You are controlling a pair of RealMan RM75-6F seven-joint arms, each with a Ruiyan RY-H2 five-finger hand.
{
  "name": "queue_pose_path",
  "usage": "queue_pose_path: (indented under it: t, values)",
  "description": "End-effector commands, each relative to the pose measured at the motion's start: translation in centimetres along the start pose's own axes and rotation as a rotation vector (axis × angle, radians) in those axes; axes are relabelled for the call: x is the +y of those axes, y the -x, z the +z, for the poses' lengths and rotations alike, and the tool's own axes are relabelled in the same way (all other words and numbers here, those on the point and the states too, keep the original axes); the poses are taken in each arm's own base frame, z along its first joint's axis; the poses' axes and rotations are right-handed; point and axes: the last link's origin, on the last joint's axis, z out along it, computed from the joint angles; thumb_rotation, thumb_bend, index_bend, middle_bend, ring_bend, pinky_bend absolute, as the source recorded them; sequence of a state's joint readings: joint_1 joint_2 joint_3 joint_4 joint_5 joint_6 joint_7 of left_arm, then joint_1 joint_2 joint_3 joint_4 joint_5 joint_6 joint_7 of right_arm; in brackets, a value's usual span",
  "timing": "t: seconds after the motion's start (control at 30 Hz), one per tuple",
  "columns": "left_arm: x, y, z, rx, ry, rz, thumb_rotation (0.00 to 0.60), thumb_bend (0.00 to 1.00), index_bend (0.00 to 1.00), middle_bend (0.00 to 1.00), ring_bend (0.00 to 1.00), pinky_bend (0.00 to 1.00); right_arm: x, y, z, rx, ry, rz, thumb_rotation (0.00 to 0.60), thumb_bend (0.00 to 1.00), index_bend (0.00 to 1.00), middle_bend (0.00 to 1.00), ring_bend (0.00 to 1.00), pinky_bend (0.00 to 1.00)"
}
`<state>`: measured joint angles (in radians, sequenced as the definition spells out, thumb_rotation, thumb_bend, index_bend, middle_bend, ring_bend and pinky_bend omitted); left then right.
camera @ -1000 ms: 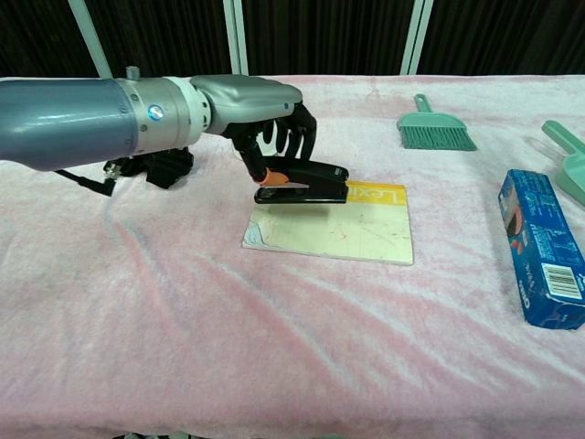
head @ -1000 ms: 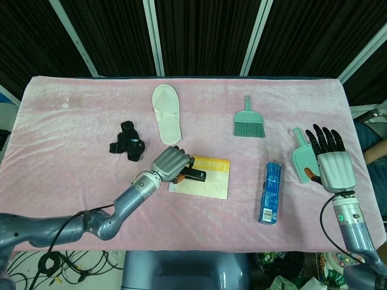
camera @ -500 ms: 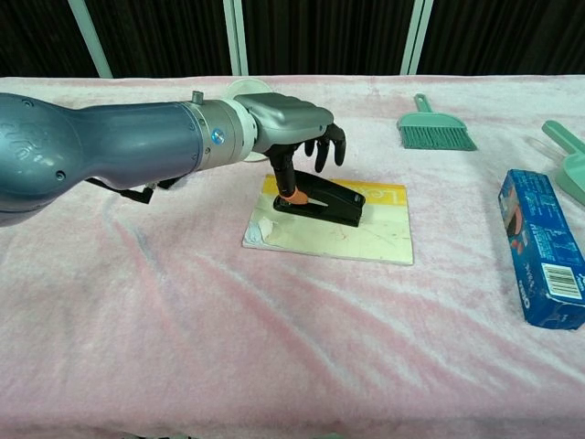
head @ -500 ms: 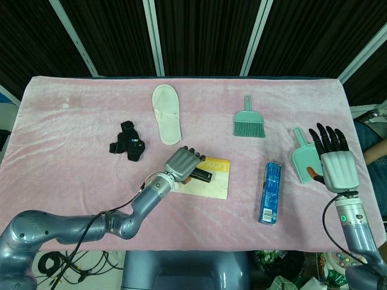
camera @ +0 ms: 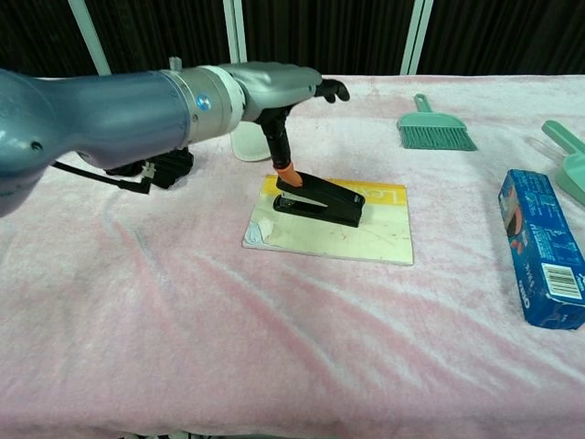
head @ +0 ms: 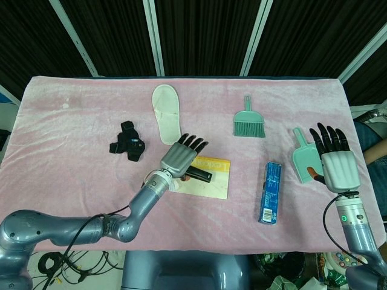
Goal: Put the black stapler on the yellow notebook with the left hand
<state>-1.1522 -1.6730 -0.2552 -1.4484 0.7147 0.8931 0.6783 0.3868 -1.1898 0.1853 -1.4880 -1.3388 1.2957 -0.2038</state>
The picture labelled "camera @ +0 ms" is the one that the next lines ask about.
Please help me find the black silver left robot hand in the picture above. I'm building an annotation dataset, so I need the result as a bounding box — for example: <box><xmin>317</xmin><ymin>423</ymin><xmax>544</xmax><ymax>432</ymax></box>
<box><xmin>232</xmin><ymin>61</ymin><xmax>352</xmax><ymax>188</ymax></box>

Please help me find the black stapler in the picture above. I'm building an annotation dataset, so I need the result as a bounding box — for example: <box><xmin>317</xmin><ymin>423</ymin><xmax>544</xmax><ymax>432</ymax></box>
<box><xmin>272</xmin><ymin>171</ymin><xmax>367</xmax><ymax>229</ymax></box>

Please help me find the green hand brush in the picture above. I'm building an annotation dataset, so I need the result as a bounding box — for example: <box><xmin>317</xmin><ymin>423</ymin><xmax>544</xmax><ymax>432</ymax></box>
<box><xmin>396</xmin><ymin>93</ymin><xmax>479</xmax><ymax>153</ymax></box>

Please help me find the yellow cream Lexicon book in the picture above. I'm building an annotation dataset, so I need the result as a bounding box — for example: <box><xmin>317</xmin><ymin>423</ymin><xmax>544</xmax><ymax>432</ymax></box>
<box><xmin>240</xmin><ymin>174</ymin><xmax>416</xmax><ymax>267</ymax></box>

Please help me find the white disposable slipper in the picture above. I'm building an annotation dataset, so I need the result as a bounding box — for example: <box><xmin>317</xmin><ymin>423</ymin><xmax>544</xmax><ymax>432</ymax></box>
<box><xmin>229</xmin><ymin>119</ymin><xmax>273</xmax><ymax>163</ymax></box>

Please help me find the black curtain panel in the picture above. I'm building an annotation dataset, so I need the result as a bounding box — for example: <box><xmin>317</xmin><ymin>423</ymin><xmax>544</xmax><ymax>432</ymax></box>
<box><xmin>244</xmin><ymin>0</ymin><xmax>417</xmax><ymax>77</ymax></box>
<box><xmin>86</xmin><ymin>0</ymin><xmax>232</xmax><ymax>77</ymax></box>
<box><xmin>0</xmin><ymin>0</ymin><xmax>100</xmax><ymax>80</ymax></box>
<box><xmin>419</xmin><ymin>0</ymin><xmax>585</xmax><ymax>77</ymax></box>

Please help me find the pink fleece table cloth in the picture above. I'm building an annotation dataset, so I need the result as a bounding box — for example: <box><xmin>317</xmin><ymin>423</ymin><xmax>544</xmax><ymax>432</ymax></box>
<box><xmin>0</xmin><ymin>72</ymin><xmax>585</xmax><ymax>439</ymax></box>

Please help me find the green dustpan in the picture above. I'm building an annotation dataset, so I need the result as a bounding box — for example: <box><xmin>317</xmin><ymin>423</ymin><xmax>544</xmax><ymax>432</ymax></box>
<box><xmin>541</xmin><ymin>119</ymin><xmax>585</xmax><ymax>208</ymax></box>

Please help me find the blue Oreo cookie box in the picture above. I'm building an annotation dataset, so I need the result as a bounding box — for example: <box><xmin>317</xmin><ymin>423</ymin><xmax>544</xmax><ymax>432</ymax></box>
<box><xmin>497</xmin><ymin>168</ymin><xmax>585</xmax><ymax>332</ymax></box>

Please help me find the white partition post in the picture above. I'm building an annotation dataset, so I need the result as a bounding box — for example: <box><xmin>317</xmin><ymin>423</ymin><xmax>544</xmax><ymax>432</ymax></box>
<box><xmin>399</xmin><ymin>0</ymin><xmax>434</xmax><ymax>77</ymax></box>
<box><xmin>221</xmin><ymin>0</ymin><xmax>249</xmax><ymax>65</ymax></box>
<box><xmin>67</xmin><ymin>0</ymin><xmax>113</xmax><ymax>78</ymax></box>

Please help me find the black strap brace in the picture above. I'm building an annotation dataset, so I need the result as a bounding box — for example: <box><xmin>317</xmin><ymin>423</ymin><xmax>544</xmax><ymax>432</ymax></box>
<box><xmin>103</xmin><ymin>145</ymin><xmax>196</xmax><ymax>191</ymax></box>

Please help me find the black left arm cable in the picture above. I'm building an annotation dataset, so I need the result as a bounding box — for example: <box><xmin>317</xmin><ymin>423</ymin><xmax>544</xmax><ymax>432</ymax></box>
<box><xmin>50</xmin><ymin>160</ymin><xmax>155</xmax><ymax>197</ymax></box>

